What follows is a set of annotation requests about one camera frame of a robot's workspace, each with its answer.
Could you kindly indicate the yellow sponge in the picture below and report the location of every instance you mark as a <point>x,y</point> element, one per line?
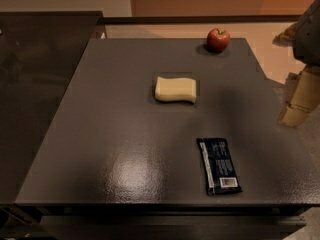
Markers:
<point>175,89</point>

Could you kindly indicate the dark blue snack wrapper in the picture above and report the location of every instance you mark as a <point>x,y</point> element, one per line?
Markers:
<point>220,173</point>

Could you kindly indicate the red apple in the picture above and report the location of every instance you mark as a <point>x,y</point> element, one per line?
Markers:
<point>218,40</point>

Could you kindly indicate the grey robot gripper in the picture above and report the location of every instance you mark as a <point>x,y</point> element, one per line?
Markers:
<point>308,40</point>

